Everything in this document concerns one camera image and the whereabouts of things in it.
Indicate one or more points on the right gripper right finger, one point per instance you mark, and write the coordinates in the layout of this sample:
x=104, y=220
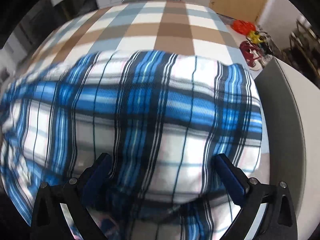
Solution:
x=233, y=178

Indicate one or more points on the wooden shoe rack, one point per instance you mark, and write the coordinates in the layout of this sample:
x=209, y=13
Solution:
x=304, y=49

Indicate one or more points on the grey bed frame edge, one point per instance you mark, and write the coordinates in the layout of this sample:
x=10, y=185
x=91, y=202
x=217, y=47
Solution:
x=291, y=107

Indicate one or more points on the checkered bed sheet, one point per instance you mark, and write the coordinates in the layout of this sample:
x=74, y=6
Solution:
x=131, y=40

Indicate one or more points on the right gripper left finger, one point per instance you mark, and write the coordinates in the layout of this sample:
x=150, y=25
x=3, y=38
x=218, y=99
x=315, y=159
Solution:
x=94, y=178

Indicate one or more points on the red shoes on floor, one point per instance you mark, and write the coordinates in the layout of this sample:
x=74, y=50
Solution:
x=251, y=52

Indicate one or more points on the orange bag on floor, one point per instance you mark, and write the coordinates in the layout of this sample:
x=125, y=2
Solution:
x=243, y=27

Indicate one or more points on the blue white plaid shirt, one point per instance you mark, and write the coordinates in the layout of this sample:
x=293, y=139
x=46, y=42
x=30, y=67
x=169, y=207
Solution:
x=162, y=117

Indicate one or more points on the yellow item on floor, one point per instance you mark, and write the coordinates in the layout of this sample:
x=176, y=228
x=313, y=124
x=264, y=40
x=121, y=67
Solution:
x=256, y=37

